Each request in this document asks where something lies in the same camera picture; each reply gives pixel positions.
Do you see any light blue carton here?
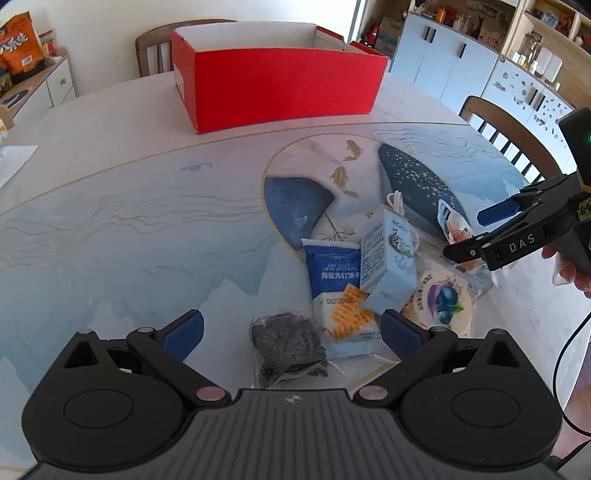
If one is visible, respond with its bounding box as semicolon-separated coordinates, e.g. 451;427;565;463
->
359;208;419;315

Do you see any wooden shelving unit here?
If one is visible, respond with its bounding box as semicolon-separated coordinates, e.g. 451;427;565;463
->
411;0;591;93

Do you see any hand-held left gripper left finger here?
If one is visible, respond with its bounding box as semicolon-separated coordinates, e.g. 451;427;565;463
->
44;309;230;409

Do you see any wooden chair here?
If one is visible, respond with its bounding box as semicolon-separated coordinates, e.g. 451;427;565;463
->
459;95;564;183
135;19;238;78

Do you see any dark snack clear packet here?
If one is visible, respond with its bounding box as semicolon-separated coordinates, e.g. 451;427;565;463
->
249;310;329;388

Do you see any orange snack bag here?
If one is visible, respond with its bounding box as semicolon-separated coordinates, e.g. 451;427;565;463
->
0;13;47;77

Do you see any red cardboard box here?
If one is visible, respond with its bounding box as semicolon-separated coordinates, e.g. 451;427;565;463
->
172;24;389;136

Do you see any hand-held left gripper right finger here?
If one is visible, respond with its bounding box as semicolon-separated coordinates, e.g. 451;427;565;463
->
353;309;543;410

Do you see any black cable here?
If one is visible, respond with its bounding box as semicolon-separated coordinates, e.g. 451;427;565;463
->
551;314;591;435

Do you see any white snack packet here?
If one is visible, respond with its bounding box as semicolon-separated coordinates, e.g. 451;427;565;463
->
436;199;478;271

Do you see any light blue sticker cabinet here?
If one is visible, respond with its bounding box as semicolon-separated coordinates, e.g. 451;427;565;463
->
480;59;580;139

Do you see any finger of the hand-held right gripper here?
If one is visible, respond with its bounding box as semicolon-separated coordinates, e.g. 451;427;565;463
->
477;185;548;227
442;233;497;265

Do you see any blueberry bread packet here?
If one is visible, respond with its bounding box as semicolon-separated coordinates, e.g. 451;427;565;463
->
402;258;497;337

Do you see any white side cabinet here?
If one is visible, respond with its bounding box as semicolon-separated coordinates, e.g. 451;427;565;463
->
0;48;77;117

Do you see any white cable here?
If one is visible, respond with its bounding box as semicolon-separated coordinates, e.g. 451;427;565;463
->
387;191;422;250

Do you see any person's right hand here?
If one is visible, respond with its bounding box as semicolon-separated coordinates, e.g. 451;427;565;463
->
542;247;591;298

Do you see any cardboard storage carton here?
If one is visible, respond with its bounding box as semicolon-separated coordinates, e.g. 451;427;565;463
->
375;17;403;56

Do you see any blue printed table mat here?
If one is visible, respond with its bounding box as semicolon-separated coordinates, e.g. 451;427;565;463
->
0;121;536;402

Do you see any blue cracker packet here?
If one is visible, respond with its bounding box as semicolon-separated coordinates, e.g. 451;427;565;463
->
300;239;383;360

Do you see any white paper sheet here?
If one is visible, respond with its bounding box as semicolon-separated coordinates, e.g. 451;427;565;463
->
0;145;40;188

